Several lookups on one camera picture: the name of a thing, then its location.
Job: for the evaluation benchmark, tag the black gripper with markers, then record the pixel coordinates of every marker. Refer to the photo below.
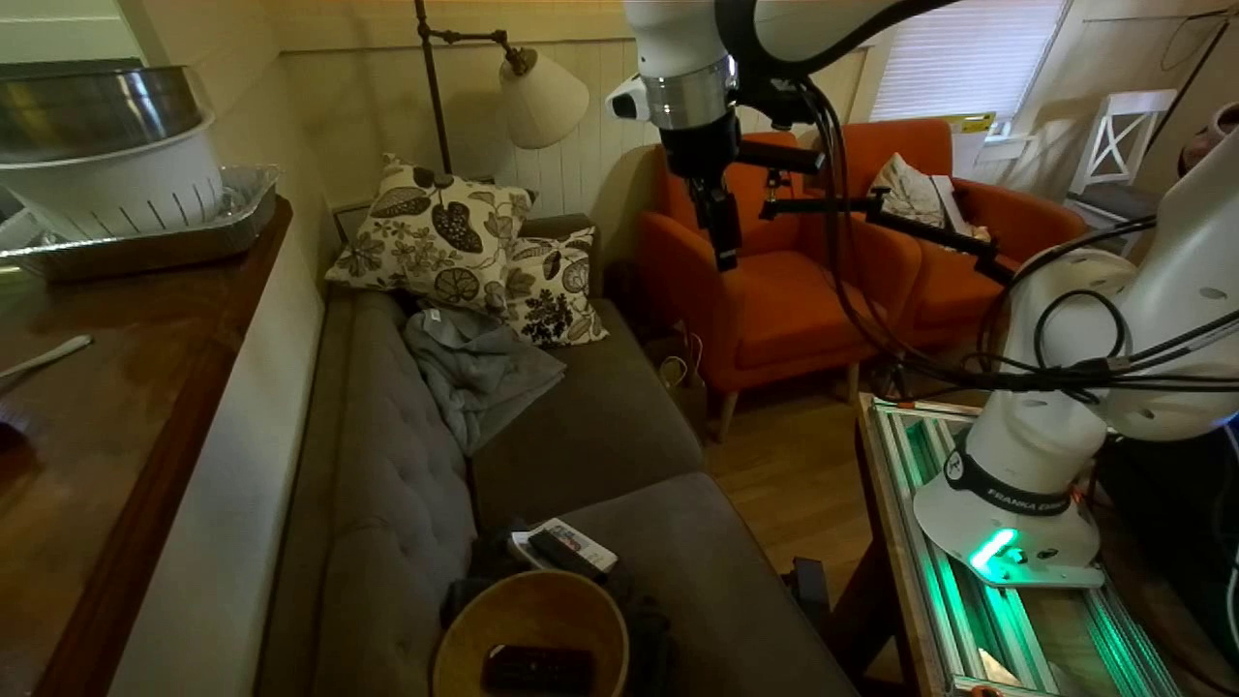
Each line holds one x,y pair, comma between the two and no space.
701,148

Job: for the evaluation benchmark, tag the black remote control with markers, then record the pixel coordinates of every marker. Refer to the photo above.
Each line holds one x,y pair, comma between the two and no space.
559,547

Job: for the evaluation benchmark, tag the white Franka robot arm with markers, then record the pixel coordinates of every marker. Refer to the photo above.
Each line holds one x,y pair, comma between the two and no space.
1163,297

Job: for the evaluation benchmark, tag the wooden bowl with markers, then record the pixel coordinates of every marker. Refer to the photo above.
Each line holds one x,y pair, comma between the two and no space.
543,604

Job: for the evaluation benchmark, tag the small leaf patterned pillow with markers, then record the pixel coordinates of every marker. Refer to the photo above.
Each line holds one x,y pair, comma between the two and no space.
546,293

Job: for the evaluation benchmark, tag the striped white cushion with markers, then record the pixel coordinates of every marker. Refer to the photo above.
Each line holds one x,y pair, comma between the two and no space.
910,195

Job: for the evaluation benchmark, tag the floor lamp with white shade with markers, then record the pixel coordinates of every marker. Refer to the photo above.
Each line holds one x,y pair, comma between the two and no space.
543,103

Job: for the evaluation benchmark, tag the grey brown sofa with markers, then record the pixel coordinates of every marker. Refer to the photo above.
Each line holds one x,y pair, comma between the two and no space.
595,426

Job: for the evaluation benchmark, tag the grey folded blanket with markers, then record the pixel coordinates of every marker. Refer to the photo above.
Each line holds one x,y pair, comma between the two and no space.
479,369

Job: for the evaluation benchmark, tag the large leaf patterned pillow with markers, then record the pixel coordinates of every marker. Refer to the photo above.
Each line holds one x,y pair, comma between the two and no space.
430,232

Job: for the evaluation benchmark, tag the white window blind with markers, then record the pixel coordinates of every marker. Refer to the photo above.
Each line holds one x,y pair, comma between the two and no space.
969,61

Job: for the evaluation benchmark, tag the small black floor object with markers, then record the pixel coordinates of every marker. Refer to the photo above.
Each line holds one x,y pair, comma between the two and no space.
805,590

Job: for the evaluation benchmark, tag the white wooden chair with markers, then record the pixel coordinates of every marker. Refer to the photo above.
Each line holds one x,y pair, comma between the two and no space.
1115,138

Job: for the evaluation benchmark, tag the flat black object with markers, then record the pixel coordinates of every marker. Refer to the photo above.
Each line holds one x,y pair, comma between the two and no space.
538,666

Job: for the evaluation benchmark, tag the metal dish tray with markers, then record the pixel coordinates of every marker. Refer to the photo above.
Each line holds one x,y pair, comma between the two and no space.
196,227

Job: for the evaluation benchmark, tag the white plastic tub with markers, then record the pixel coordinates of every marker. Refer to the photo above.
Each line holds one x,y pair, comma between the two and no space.
117,175

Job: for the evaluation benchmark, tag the wooden counter ledge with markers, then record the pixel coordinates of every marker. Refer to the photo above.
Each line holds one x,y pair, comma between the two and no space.
100,426

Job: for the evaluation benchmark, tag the silver utensil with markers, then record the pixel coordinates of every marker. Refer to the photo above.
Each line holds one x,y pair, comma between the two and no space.
50,352

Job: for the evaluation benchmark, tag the black camera on boom stand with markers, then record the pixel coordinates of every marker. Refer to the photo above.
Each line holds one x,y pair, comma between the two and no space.
905,227

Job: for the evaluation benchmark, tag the aluminium frame robot table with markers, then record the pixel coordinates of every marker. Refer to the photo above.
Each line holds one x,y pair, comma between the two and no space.
979,631

